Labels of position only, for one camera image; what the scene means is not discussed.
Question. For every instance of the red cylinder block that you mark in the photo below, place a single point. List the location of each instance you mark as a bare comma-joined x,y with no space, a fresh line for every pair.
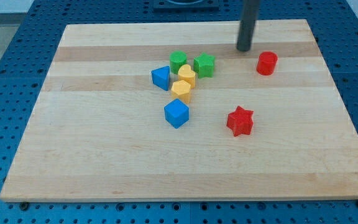
266,63

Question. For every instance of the green cylinder block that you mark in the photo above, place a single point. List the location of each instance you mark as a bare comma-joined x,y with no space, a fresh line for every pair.
177,59

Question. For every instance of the yellow heart block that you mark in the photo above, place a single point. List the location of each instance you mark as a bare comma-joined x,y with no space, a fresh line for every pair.
186,73

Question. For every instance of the blue cube block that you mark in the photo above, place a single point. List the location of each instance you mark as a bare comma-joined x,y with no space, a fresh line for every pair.
176,113

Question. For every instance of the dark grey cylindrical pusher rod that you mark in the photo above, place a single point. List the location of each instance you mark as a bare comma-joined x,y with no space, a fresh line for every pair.
250,11

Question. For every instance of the red star block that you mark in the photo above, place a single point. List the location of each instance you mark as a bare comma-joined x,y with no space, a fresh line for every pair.
240,121

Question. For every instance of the blue triangle block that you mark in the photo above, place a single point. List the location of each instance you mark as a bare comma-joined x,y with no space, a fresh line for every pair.
161,77

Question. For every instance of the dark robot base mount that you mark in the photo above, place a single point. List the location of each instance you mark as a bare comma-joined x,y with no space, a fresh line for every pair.
161,5

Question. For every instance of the yellow pentagon block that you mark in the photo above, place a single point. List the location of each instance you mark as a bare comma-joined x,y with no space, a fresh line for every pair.
181,90

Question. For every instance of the wooden board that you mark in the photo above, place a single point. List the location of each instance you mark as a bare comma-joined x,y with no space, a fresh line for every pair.
97,132

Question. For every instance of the green star block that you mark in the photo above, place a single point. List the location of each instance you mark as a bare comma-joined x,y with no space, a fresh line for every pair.
204,65

